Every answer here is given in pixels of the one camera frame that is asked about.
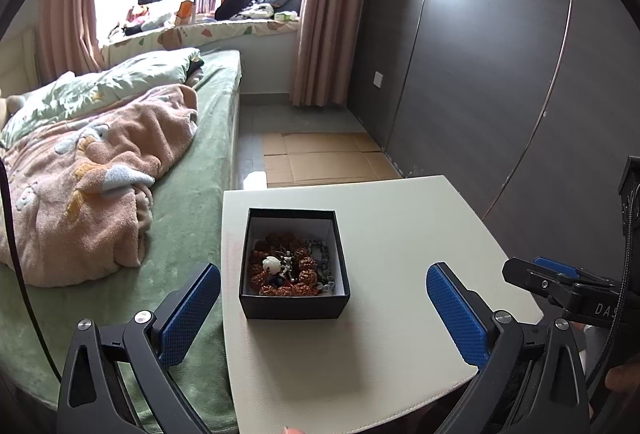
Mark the white jade pendant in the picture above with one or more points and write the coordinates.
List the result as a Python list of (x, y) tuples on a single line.
[(271, 265)]

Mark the pink curtain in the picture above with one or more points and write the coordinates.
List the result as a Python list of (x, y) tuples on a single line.
[(330, 14), (70, 4)]

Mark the light green pillow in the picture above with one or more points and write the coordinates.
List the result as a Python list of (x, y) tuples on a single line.
[(100, 84)]

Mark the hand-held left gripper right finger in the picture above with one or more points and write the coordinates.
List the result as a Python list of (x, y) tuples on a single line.
[(457, 319)]

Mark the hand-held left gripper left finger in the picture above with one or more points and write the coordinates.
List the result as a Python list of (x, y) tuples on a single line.
[(190, 316)]

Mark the flattened cardboard sheets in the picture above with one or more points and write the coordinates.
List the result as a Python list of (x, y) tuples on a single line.
[(320, 159)]

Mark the person's right hand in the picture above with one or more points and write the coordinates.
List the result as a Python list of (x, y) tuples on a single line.
[(625, 376)]

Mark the white wall socket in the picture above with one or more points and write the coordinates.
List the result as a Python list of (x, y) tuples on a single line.
[(378, 79)]

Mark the pink fleece blanket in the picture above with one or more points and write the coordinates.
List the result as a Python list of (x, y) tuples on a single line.
[(90, 194)]

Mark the printed windowsill cushion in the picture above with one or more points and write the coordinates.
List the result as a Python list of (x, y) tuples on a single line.
[(200, 34)]

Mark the black jewelry box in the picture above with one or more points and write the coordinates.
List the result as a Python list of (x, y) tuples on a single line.
[(295, 306)]

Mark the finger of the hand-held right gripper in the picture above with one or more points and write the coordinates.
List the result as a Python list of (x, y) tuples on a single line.
[(557, 265), (535, 279)]

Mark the white object on floor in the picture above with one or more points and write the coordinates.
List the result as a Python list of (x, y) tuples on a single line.
[(256, 180)]

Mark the bed with green sheet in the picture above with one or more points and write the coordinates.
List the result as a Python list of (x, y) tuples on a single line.
[(200, 194)]

